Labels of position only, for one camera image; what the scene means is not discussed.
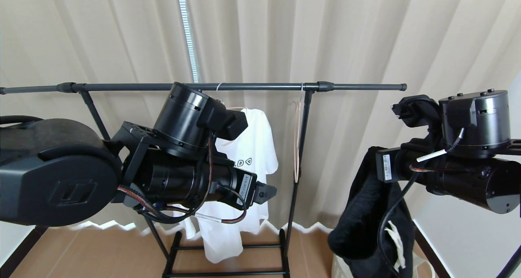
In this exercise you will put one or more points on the black clothes rack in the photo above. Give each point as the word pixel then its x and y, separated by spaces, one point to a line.
pixel 264 86

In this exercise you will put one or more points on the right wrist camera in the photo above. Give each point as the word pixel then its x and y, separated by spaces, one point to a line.
pixel 415 109

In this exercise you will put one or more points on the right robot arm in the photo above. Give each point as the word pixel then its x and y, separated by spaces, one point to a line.
pixel 476 123

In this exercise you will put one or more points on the beige curtain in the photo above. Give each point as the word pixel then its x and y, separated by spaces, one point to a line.
pixel 325 33

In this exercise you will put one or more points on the white printed t-shirt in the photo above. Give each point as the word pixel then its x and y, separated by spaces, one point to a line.
pixel 260 147

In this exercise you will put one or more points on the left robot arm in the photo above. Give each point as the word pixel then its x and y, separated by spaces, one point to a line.
pixel 53 172

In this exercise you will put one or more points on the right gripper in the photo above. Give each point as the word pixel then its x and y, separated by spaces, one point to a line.
pixel 399 166

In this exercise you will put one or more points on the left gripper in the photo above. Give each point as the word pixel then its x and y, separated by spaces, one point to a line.
pixel 183 182

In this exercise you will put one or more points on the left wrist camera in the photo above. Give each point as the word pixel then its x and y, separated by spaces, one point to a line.
pixel 228 121

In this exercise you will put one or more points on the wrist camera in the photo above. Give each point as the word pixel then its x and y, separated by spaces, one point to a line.
pixel 415 109
pixel 228 121

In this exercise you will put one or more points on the black garment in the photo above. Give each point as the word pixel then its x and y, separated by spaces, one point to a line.
pixel 362 221

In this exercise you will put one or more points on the pink clothes hanger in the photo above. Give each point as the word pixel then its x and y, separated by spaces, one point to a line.
pixel 297 147
pixel 236 108

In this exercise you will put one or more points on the white laundry basket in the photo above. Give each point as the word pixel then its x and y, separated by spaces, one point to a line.
pixel 338 265

